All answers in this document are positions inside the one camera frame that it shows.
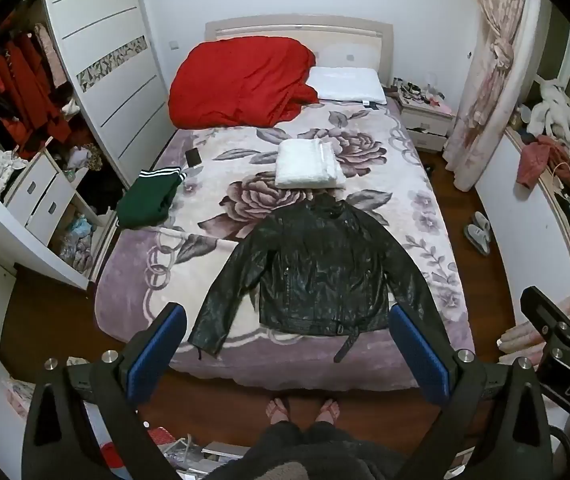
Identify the pink crumpled garment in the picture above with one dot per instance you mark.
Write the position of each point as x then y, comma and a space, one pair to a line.
540, 160

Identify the white drawer unit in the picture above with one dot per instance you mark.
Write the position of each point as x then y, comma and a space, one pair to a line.
40, 195

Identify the papers on floor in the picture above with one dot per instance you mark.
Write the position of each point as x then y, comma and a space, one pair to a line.
190, 452

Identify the beige bed headboard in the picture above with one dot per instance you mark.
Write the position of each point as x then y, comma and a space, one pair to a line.
365, 42

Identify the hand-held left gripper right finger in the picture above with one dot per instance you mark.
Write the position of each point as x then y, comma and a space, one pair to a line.
420, 350

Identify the pile of clothes in wardrobe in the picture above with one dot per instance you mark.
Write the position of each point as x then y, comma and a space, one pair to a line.
77, 245

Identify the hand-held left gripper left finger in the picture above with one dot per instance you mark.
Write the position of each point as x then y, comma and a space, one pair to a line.
160, 345

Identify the red hanging clothes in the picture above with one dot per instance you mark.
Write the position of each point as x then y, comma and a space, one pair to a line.
25, 90

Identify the white wardrobe sliding door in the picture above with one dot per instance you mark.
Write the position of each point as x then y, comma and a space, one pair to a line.
110, 60

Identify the person's dark trousers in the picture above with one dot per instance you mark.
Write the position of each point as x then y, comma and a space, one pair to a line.
315, 452

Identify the white slipper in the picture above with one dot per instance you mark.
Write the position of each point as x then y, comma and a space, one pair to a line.
482, 221
476, 237

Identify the white folded towel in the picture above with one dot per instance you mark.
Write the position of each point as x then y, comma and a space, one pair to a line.
307, 165

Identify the white plush toy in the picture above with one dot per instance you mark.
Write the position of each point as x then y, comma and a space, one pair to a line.
557, 110

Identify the green garment with white stripes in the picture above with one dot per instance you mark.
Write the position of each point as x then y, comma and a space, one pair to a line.
147, 200

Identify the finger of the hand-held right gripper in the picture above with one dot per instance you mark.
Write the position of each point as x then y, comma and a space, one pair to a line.
542, 317

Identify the white nightstand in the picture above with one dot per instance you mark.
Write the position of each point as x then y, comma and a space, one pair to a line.
427, 120

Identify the pink rolled blanket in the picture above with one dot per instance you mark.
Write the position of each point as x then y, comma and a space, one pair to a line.
520, 335

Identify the white pillow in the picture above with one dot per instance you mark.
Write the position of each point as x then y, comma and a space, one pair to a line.
347, 85

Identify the black smartphone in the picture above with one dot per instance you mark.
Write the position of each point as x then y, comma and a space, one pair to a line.
193, 157

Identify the person's right foot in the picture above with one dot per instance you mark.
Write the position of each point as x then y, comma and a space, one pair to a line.
327, 410

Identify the floral purple bed blanket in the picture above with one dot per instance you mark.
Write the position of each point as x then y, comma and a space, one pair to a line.
175, 270

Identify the pink floral curtain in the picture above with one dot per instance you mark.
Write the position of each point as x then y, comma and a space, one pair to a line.
490, 85

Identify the white curved dresser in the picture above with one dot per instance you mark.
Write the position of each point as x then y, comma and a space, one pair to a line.
525, 220

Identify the red duvet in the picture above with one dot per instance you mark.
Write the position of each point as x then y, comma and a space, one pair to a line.
245, 80

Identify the clutter on nightstand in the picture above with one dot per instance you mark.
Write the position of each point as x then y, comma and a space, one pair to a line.
417, 90

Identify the black leather jacket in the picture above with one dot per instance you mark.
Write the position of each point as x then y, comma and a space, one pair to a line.
315, 270

